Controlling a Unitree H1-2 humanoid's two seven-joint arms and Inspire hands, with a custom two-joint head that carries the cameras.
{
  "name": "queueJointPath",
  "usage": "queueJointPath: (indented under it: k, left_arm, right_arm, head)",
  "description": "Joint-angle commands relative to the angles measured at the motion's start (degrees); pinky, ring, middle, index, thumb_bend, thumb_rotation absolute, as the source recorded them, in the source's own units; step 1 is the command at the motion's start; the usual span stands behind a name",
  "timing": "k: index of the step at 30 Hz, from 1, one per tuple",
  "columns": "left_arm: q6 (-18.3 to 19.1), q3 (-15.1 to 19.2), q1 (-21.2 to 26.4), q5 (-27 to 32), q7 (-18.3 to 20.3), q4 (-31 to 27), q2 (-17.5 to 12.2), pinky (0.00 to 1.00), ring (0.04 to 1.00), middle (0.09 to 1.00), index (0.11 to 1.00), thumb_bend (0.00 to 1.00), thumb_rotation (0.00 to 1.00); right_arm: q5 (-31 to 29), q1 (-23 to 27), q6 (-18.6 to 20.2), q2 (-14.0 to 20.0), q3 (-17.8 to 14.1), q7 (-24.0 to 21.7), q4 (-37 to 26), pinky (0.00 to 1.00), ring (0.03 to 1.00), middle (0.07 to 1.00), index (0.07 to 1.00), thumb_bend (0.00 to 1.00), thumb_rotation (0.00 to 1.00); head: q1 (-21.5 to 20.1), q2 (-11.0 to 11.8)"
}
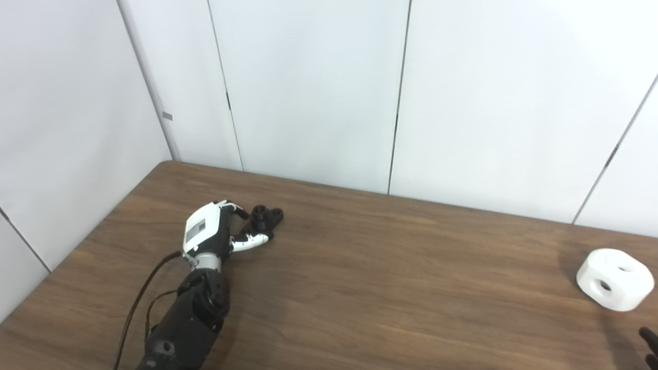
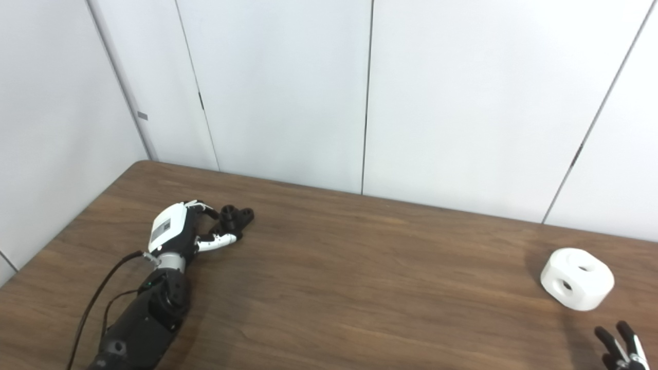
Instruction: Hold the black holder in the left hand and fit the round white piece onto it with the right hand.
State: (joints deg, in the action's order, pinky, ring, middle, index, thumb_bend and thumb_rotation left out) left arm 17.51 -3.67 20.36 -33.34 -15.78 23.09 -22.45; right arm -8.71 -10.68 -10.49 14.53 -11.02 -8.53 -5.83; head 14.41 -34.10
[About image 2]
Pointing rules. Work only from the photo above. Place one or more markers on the white cube with holes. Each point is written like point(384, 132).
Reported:
point(586, 285)

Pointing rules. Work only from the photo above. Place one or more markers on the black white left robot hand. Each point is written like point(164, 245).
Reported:
point(169, 226)

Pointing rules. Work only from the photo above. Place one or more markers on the black plastic holder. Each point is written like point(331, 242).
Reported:
point(234, 218)

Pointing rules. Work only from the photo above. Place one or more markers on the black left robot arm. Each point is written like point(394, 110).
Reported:
point(146, 318)

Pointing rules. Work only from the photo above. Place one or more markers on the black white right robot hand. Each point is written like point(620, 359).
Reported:
point(624, 357)

